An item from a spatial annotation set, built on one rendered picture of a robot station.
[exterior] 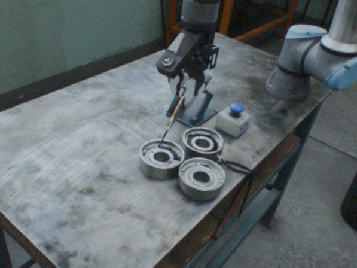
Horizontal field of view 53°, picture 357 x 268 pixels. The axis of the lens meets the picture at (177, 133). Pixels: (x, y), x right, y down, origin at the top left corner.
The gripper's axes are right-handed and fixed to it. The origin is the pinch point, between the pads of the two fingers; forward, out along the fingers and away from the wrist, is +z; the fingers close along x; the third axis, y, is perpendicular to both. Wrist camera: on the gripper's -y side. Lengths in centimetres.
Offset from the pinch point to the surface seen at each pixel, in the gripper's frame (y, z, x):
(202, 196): -11.6, 10.7, -16.7
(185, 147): -2.0, 9.7, -4.8
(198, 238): -1.6, 37.9, -13.8
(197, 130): 5.8, 9.5, -2.6
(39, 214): -36.8, 12.7, 4.7
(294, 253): 63, 93, -35
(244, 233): 36, 69, -16
